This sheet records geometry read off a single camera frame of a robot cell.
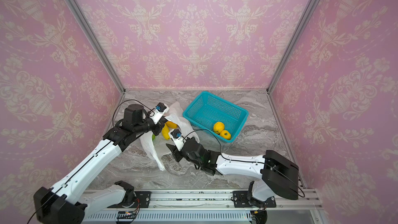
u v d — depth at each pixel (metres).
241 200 0.73
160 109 0.63
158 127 0.66
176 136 0.62
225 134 0.90
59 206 0.37
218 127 0.94
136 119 0.58
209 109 1.12
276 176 0.42
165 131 0.69
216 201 0.74
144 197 0.75
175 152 0.64
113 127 0.56
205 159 0.59
